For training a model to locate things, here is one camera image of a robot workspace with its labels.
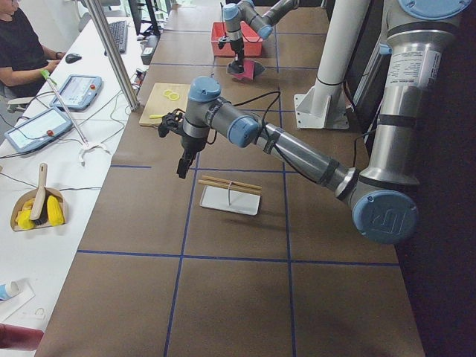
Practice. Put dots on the black keyboard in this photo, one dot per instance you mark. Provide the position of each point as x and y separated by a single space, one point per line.
119 32

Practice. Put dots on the seated person black shirt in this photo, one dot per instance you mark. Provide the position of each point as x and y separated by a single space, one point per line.
23 57

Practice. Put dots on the grey and pink cloth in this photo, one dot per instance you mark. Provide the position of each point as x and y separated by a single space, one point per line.
248 71

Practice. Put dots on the wooden rod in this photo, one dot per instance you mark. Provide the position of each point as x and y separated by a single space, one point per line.
231 187
217 182

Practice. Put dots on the white paper sheet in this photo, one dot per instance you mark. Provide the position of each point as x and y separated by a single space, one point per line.
10 306

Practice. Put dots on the white rectangular tray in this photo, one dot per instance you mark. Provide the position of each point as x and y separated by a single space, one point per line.
230 201

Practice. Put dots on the wooden rod outer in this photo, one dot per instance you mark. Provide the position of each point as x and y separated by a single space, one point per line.
231 187

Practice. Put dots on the wooden rod inner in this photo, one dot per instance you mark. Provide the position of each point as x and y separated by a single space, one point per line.
217 182

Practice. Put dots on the black computer mouse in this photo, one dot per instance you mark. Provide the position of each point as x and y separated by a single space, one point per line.
72 58

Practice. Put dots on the aluminium frame post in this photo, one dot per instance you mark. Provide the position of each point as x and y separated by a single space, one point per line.
102 26

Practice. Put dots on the blue white tube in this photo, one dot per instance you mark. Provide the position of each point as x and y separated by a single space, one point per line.
9 290

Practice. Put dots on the lower teach pendant tablet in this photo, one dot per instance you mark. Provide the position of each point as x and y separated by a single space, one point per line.
39 131

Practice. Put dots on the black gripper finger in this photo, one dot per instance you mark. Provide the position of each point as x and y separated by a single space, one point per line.
183 167
238 63

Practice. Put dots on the lemon slice lower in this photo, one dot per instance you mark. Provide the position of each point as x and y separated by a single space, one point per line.
173 96

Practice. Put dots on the teach pendant tablet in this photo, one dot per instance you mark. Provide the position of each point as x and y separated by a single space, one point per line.
80 91
39 131

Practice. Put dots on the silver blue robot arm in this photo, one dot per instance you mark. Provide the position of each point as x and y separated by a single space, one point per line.
414 33
234 15

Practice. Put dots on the bamboo cutting board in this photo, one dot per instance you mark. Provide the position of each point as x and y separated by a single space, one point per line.
160 104

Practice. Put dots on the dustpan with brush and corn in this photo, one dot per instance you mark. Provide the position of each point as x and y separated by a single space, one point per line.
39 208

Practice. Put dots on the reacher grabber stick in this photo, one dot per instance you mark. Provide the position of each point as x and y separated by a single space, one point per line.
86 145

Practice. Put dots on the pink plastic bin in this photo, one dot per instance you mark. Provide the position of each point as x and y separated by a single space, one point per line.
253 44

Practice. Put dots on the upper teach pendant tablet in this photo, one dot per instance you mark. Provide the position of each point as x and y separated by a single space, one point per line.
80 91

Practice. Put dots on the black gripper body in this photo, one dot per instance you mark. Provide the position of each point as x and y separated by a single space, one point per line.
237 47
191 143

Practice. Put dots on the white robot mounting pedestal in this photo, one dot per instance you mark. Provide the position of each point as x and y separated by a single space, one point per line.
323 106

